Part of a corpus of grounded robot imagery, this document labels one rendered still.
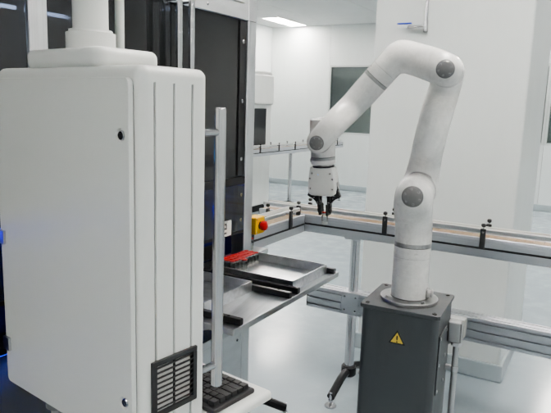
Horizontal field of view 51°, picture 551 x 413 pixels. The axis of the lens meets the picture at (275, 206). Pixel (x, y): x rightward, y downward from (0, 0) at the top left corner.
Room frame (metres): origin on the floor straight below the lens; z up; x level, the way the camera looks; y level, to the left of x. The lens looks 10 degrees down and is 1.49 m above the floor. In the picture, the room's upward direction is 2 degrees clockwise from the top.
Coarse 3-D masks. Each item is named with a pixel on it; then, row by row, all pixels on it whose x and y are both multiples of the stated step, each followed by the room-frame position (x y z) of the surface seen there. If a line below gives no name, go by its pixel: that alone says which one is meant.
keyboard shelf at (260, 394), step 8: (232, 376) 1.38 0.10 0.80; (248, 384) 1.34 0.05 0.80; (256, 392) 1.30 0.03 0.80; (264, 392) 1.30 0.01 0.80; (240, 400) 1.26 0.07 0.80; (248, 400) 1.26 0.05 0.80; (256, 400) 1.27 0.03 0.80; (264, 400) 1.29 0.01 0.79; (232, 408) 1.22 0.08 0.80; (240, 408) 1.23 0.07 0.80; (248, 408) 1.24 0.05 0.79
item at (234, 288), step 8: (208, 272) 1.93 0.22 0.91; (208, 280) 1.93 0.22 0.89; (224, 280) 1.89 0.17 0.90; (232, 280) 1.88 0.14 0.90; (240, 280) 1.86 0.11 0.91; (248, 280) 1.85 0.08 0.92; (208, 288) 1.85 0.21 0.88; (224, 288) 1.85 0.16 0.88; (232, 288) 1.86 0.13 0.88; (240, 288) 1.78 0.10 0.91; (248, 288) 1.83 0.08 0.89; (208, 296) 1.77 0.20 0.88; (224, 296) 1.71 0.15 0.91; (232, 296) 1.74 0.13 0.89; (240, 296) 1.78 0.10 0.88; (208, 304) 1.64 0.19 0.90; (224, 304) 1.71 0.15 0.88
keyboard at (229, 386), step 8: (208, 376) 1.33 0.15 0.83; (224, 376) 1.33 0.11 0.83; (208, 384) 1.29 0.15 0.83; (224, 384) 1.29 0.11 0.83; (232, 384) 1.29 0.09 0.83; (240, 384) 1.29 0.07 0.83; (208, 392) 1.25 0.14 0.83; (216, 392) 1.25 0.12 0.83; (224, 392) 1.25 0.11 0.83; (232, 392) 1.25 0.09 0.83; (240, 392) 1.27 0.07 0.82; (248, 392) 1.28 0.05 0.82; (208, 400) 1.22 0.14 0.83; (216, 400) 1.21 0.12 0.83; (224, 400) 1.23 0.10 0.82; (232, 400) 1.24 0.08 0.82; (208, 408) 1.20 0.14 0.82; (216, 408) 1.20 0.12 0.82; (224, 408) 1.21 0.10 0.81
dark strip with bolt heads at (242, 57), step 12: (240, 24) 2.23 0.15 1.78; (240, 36) 2.23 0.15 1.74; (240, 48) 2.23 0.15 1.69; (240, 60) 2.24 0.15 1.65; (240, 72) 2.24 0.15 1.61; (240, 84) 2.24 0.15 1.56; (240, 96) 2.24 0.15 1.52; (240, 108) 2.24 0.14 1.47; (240, 120) 2.24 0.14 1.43; (240, 132) 2.24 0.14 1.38; (240, 144) 2.25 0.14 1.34; (240, 156) 2.25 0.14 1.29; (240, 168) 2.25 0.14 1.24
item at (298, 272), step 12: (264, 264) 2.17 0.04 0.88; (276, 264) 2.18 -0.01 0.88; (288, 264) 2.16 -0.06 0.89; (300, 264) 2.13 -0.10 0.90; (312, 264) 2.11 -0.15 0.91; (324, 264) 2.08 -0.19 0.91; (252, 276) 1.94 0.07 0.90; (264, 276) 1.91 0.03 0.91; (276, 276) 2.01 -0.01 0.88; (288, 276) 2.02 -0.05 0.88; (300, 276) 2.02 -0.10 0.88; (312, 276) 1.98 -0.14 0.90
